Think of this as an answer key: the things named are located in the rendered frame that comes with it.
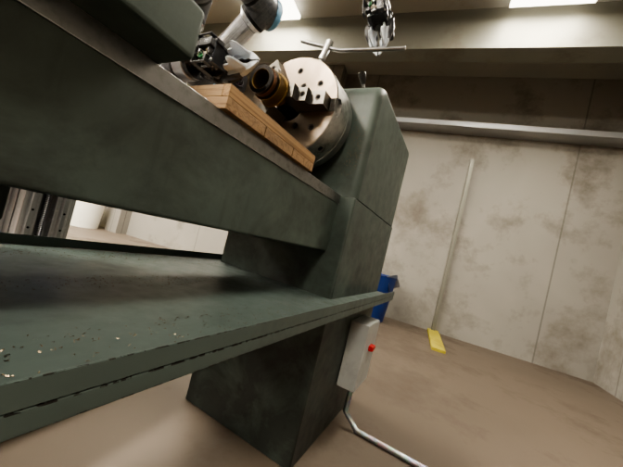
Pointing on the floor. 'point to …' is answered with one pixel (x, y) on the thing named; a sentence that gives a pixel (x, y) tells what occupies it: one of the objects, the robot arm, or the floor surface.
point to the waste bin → (385, 293)
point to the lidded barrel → (87, 215)
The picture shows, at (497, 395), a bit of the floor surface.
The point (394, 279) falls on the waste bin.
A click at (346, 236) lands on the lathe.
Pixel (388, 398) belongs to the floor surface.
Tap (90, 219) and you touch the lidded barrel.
